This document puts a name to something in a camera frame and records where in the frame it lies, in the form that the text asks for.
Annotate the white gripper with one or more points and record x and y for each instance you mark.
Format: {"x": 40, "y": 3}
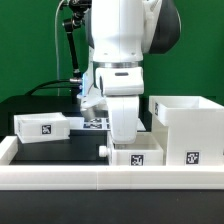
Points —
{"x": 121, "y": 88}

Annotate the white drawer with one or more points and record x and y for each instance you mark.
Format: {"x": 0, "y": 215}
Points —
{"x": 145, "y": 151}
{"x": 42, "y": 127}

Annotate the white drawer cabinet box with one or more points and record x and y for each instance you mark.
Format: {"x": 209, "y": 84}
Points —
{"x": 190, "y": 129}

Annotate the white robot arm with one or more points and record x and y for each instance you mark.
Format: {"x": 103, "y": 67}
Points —
{"x": 120, "y": 32}

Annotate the marker tag sheet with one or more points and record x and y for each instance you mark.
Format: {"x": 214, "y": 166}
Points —
{"x": 80, "y": 123}

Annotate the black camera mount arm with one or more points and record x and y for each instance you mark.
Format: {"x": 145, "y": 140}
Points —
{"x": 79, "y": 8}

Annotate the white U-shaped fence frame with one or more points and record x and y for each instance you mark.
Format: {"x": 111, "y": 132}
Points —
{"x": 47, "y": 177}

